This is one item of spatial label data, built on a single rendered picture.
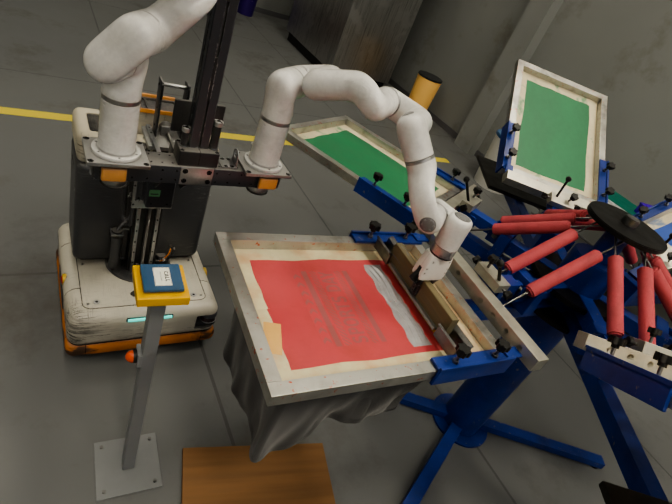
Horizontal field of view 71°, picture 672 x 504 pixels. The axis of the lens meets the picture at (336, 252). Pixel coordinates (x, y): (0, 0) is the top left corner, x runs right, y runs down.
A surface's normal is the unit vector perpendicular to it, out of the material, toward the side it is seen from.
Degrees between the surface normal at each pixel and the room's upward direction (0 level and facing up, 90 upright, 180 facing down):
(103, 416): 0
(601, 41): 90
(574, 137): 32
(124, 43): 89
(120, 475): 0
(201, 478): 0
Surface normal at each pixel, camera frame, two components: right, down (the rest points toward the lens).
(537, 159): 0.23, -0.35
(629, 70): -0.84, 0.03
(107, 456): 0.34, -0.76
